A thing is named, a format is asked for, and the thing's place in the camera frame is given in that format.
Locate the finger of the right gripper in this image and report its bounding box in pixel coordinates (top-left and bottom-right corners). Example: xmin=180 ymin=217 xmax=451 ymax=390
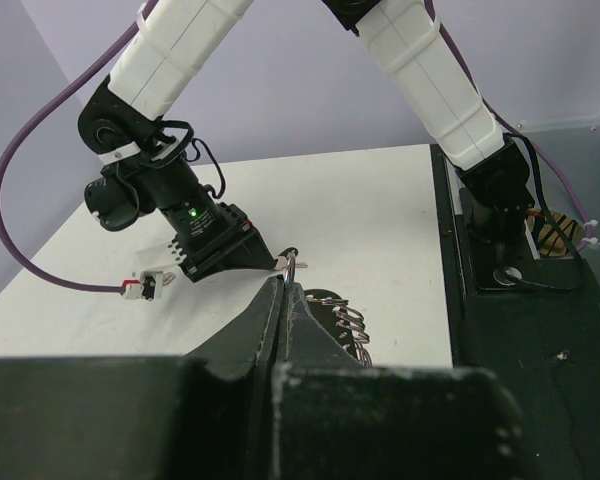
xmin=180 ymin=227 xmax=276 ymax=283

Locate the chain of metal keyrings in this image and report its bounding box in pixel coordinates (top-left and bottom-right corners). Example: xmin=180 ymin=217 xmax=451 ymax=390
xmin=282 ymin=252 xmax=376 ymax=369

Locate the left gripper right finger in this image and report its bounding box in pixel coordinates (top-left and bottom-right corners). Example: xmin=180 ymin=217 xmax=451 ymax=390
xmin=272 ymin=285 xmax=539 ymax=479

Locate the dark blue tagged key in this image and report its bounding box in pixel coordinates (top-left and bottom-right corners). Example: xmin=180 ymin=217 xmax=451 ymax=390
xmin=272 ymin=247 xmax=308 ymax=272

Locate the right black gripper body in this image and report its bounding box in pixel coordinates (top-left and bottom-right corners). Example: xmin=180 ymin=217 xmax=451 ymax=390
xmin=160 ymin=202 xmax=252 ymax=257

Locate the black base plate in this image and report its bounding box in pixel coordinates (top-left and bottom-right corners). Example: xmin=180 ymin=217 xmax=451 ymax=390
xmin=430 ymin=145 xmax=600 ymax=479

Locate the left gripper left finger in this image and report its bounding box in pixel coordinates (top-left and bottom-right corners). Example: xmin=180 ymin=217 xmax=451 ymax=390
xmin=0 ymin=277 xmax=285 ymax=479

